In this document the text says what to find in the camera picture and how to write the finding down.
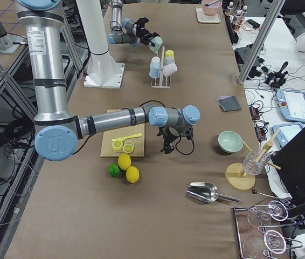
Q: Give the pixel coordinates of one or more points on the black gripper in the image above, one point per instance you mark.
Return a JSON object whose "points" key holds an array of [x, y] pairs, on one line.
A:
{"points": [[141, 33], [166, 139]]}

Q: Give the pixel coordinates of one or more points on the mint green plastic cup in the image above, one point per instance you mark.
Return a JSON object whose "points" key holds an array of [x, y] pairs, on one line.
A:
{"points": [[155, 44]]}

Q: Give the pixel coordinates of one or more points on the pink plastic cup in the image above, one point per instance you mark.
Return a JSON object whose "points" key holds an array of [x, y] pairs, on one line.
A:
{"points": [[169, 69]]}

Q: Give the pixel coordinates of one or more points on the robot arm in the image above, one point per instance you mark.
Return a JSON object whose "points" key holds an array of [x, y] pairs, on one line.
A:
{"points": [[57, 129], [128, 31]]}

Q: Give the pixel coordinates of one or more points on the white plastic cup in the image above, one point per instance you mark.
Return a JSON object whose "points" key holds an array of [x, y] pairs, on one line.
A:
{"points": [[155, 60]]}

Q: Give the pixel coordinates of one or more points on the yellow plastic cup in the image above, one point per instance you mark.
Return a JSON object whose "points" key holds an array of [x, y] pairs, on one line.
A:
{"points": [[169, 53]]}

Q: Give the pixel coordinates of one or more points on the light blue plastic cup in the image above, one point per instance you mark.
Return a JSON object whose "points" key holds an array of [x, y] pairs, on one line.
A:
{"points": [[154, 72]]}

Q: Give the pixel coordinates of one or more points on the grey plastic cup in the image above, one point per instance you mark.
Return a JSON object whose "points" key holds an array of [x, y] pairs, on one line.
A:
{"points": [[168, 60]]}

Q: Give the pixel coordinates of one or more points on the clear glass cup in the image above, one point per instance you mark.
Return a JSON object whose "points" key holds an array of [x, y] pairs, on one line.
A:
{"points": [[253, 166]]}

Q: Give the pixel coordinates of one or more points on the lemon slice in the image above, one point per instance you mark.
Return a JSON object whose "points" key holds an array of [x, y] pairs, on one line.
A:
{"points": [[117, 145], [128, 147]]}

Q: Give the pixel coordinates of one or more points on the yellow lemon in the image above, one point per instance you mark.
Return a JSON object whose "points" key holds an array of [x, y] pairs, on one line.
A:
{"points": [[124, 161], [132, 174]]}

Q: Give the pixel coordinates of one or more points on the mint green bowl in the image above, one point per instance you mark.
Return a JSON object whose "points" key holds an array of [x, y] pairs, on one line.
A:
{"points": [[230, 142]]}

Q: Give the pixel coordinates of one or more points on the cream plastic tray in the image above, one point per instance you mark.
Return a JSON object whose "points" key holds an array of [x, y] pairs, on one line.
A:
{"points": [[207, 19]]}

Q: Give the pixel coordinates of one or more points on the pink folded cloth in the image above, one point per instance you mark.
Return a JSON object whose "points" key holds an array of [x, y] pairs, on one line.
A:
{"points": [[225, 97]]}

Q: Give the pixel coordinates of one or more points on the bamboo cutting board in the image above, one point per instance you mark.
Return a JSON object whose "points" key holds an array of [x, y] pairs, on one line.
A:
{"points": [[106, 146]]}

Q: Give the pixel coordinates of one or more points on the green lime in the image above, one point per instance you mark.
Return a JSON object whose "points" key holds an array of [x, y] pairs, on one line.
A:
{"points": [[114, 171]]}

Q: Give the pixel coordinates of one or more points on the grey folded cloth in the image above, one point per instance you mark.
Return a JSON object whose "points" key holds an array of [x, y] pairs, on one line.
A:
{"points": [[229, 104]]}

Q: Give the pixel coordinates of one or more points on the metal scoop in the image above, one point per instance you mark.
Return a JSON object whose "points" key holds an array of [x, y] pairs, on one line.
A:
{"points": [[207, 192]]}

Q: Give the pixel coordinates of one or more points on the pink bowl of ice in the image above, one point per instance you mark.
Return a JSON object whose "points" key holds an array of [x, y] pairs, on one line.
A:
{"points": [[210, 7]]}

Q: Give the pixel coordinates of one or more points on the wooden mug tree stand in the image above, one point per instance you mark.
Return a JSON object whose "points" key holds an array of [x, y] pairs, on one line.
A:
{"points": [[235, 174]]}

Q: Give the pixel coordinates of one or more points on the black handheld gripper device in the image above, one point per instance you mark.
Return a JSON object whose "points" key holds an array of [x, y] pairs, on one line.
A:
{"points": [[277, 79]]}

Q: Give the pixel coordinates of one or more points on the blue teach pendant tablet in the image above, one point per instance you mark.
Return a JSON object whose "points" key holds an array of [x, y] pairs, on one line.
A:
{"points": [[292, 105]]}

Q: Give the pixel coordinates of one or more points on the white wire cup rack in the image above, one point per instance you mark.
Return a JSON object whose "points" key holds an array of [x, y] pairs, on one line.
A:
{"points": [[162, 81]]}

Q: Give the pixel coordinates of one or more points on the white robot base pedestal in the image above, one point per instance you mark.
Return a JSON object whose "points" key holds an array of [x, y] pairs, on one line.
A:
{"points": [[102, 70]]}

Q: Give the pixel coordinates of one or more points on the aluminium frame post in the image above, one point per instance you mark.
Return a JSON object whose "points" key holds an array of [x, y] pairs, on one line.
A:
{"points": [[260, 39]]}

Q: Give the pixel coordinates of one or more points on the wire glass rack tray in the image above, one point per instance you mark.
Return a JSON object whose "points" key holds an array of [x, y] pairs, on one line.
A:
{"points": [[258, 230]]}

